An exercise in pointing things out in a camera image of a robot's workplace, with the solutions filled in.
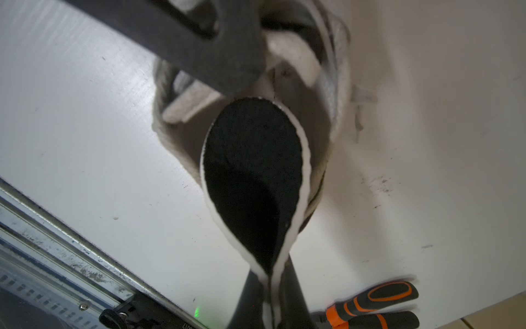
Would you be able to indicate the black white sneaker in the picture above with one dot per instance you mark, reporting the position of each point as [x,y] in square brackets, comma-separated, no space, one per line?
[308,70]

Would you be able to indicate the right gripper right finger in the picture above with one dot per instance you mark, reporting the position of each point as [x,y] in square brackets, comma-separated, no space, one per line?
[294,312]

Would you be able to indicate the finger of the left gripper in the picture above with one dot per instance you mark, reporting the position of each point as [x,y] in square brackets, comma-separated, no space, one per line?
[228,57]

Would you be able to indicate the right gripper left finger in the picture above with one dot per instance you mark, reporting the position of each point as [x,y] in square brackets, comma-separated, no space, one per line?
[249,310]

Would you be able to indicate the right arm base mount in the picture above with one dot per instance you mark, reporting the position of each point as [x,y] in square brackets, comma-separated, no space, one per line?
[140,311]

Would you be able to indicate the aluminium front rail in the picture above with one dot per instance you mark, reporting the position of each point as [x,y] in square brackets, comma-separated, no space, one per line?
[48,266]

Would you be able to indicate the black insole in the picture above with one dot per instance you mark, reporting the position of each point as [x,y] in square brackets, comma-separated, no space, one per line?
[255,174]

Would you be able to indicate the orange black cutting pliers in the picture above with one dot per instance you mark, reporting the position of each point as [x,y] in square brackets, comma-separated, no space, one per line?
[364,309]

